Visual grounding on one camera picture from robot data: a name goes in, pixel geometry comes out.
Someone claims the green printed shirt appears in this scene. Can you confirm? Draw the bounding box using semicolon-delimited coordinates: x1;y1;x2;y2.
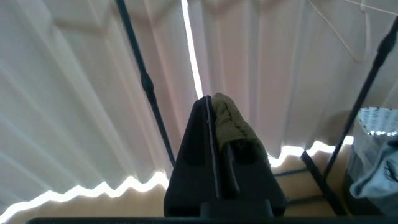
211;91;272;169

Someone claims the black clothes rack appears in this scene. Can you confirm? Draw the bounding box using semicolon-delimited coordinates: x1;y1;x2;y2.
114;0;398;217

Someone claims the beige curtain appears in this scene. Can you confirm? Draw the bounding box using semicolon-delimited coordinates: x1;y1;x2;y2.
0;0;398;216

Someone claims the white laundry basket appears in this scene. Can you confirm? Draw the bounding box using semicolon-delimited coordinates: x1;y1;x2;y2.
343;106;398;216

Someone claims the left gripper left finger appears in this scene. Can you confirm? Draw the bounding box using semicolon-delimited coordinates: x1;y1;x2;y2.
163;95;222;217

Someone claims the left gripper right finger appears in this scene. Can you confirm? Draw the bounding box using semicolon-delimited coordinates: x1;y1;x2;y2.
218;142;287;217

